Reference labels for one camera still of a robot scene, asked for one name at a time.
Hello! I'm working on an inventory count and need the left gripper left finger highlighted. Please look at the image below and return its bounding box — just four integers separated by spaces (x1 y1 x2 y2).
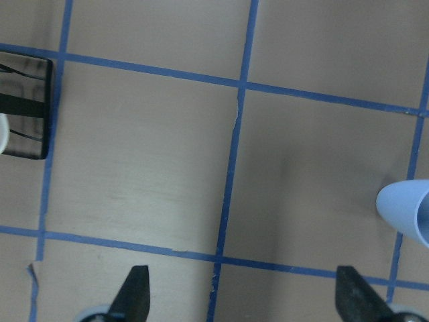
106 266 149 322

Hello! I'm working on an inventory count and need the white mug near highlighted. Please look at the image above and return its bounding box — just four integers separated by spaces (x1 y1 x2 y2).
0 113 10 154

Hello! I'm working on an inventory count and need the light blue plastic cup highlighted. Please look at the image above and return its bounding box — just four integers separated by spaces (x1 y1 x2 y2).
376 179 428 247

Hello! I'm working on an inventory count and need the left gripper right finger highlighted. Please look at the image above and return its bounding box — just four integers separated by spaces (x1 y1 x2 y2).
335 266 402 322

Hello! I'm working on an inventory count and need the black wire mug rack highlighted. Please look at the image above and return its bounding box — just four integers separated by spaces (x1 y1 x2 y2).
1 50 55 160

